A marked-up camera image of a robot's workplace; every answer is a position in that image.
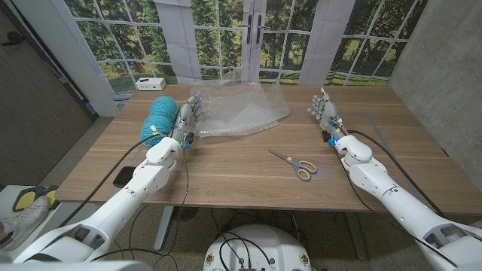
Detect white table leg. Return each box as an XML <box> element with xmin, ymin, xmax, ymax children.
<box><xmin>153</xmin><ymin>206</ymin><xmax>175</xmax><ymax>252</ymax></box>

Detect grey table leg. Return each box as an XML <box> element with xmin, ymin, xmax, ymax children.
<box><xmin>344</xmin><ymin>212</ymin><xmax>369</xmax><ymax>261</ymax></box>

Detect thin braided right arm cable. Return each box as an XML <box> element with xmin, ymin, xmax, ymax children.
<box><xmin>331</xmin><ymin>145</ymin><xmax>459</xmax><ymax>268</ymax></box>

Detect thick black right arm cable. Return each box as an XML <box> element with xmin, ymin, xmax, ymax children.
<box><xmin>345</xmin><ymin>129</ymin><xmax>445</xmax><ymax>218</ymax></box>

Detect clear bubble wrap sheet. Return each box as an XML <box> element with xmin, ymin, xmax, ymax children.
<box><xmin>190</xmin><ymin>71</ymin><xmax>291</xmax><ymax>139</ymax></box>

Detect black torso cable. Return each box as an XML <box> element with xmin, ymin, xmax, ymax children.
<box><xmin>219</xmin><ymin>231</ymin><xmax>273</xmax><ymax>270</ymax></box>

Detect white power strip box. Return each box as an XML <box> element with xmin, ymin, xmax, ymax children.
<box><xmin>135</xmin><ymin>77</ymin><xmax>167</xmax><ymax>92</ymax></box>

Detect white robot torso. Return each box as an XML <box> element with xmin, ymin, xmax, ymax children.
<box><xmin>203</xmin><ymin>224</ymin><xmax>313</xmax><ymax>271</ymax></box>

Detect printed garden window backdrop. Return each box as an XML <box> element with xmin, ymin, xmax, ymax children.
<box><xmin>63</xmin><ymin>0</ymin><xmax>430</xmax><ymax>95</ymax></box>

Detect grey orange handled scissors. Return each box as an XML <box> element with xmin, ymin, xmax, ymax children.
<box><xmin>268</xmin><ymin>148</ymin><xmax>319</xmax><ymax>182</ymax></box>

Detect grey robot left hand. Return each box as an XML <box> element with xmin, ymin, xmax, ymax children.
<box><xmin>171</xmin><ymin>92</ymin><xmax>206</xmax><ymax>144</ymax></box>

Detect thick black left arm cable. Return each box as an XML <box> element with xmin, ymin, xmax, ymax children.
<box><xmin>56</xmin><ymin>131</ymin><xmax>170</xmax><ymax>230</ymax></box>

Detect dark wood door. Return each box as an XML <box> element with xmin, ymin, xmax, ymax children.
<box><xmin>0</xmin><ymin>7</ymin><xmax>95</xmax><ymax>187</ymax></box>

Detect thin braided left arm cable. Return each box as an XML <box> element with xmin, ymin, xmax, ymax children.
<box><xmin>150</xmin><ymin>145</ymin><xmax>191</xmax><ymax>271</ymax></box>

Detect white sneaker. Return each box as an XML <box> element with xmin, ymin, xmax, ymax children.
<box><xmin>0</xmin><ymin>195</ymin><xmax>50</xmax><ymax>252</ymax></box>

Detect black smartphone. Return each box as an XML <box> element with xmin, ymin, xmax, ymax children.
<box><xmin>112</xmin><ymin>166</ymin><xmax>136</xmax><ymax>189</ymax></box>

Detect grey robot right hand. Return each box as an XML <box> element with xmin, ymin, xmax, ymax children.
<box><xmin>307</xmin><ymin>87</ymin><xmax>346</xmax><ymax>142</ymax></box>

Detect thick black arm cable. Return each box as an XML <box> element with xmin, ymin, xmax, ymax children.
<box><xmin>56</xmin><ymin>131</ymin><xmax>170</xmax><ymax>230</ymax></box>
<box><xmin>345</xmin><ymin>129</ymin><xmax>445</xmax><ymax>218</ymax></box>

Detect thin braided arm cable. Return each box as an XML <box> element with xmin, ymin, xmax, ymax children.
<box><xmin>331</xmin><ymin>145</ymin><xmax>459</xmax><ymax>268</ymax></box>
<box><xmin>150</xmin><ymin>145</ymin><xmax>191</xmax><ymax>271</ymax></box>

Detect teal yarn skein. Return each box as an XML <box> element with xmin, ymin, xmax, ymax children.
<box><xmin>139</xmin><ymin>96</ymin><xmax>179</xmax><ymax>148</ymax></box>

